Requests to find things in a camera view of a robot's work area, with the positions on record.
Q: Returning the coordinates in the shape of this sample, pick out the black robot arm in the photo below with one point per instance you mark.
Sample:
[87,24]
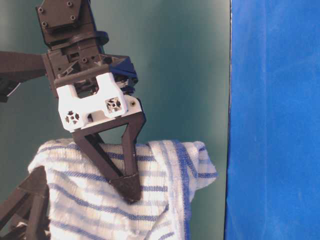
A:
[76,112]

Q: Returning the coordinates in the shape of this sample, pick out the white blue-striped towel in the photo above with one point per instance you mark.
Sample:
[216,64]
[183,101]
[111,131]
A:
[84,206]

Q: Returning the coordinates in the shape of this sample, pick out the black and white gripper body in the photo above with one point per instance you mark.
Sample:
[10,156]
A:
[76,46]

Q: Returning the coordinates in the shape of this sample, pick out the black lattice gripper finger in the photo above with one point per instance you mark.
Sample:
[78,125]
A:
[26,209]

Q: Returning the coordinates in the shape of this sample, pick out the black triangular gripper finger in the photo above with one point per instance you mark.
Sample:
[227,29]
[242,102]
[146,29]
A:
[126,183]

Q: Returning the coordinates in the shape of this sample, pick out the blue cloth backdrop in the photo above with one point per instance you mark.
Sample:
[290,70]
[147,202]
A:
[273,166]

